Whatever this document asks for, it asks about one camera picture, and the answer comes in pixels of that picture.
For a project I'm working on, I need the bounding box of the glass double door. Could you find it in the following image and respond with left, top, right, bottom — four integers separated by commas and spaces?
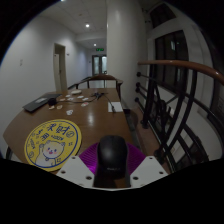
91, 54, 108, 76

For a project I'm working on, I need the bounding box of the thin black cable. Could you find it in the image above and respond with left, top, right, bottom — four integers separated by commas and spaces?
57, 92, 117, 114

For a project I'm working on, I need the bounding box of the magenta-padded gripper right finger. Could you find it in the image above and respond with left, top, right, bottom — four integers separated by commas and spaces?
124, 143, 170, 190

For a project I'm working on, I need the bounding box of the black railing with wooden handrail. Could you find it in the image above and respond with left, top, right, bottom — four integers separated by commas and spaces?
134, 59, 224, 174

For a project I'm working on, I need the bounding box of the open white doorway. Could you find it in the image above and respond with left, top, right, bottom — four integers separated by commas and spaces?
53, 43, 68, 95

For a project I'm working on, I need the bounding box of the small black round object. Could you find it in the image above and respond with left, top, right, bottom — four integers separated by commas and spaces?
47, 97, 58, 107

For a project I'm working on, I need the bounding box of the white paper card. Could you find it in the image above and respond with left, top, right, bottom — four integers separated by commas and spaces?
107, 101, 125, 114

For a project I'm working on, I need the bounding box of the wooden chair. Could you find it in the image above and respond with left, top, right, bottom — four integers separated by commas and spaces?
67, 74, 124, 98

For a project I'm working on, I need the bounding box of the black computer mouse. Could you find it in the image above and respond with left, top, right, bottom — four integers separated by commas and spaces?
96, 134, 130, 180

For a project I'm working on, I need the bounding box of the dark closed laptop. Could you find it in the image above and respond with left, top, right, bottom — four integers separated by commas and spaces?
22, 93, 63, 113

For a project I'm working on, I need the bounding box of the round yellow cartoon mouse pad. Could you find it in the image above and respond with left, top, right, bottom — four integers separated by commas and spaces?
23, 120, 83, 173

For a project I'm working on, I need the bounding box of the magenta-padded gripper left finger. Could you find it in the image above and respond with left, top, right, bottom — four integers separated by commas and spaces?
55, 142, 101, 189

